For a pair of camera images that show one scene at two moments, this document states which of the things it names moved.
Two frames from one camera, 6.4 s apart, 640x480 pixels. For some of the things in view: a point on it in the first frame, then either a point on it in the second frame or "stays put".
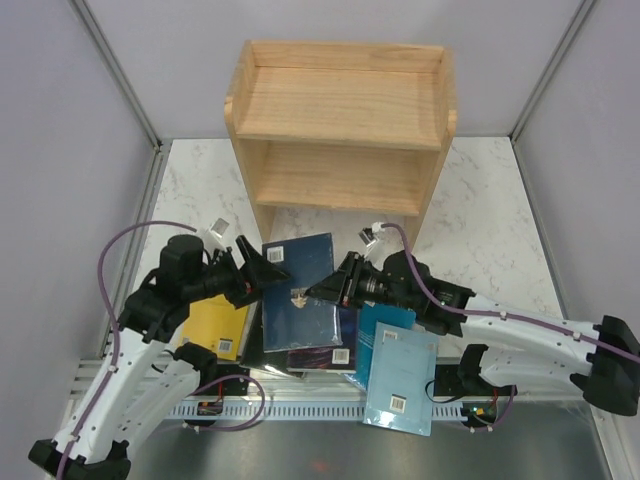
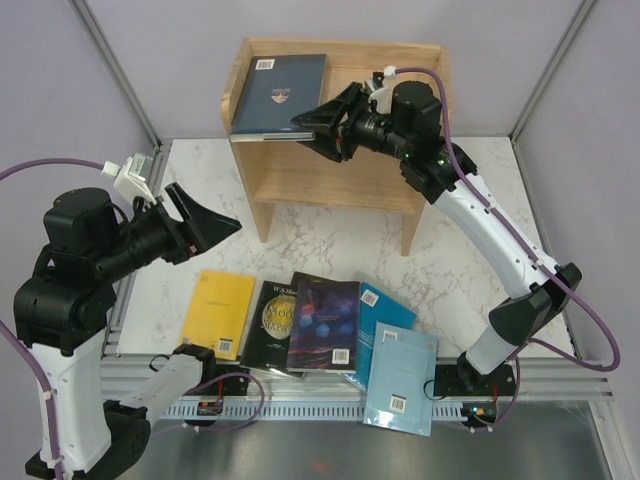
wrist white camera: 370,236 → 382,97
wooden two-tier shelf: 340,127 stays put
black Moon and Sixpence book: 253,350 stays put
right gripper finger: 331,288 → 325,143
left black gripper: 246,288 → 203,227
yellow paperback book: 215,324 stays put
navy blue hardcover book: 292,318 → 278,88
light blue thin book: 403,364 stays put
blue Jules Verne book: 368,318 stays put
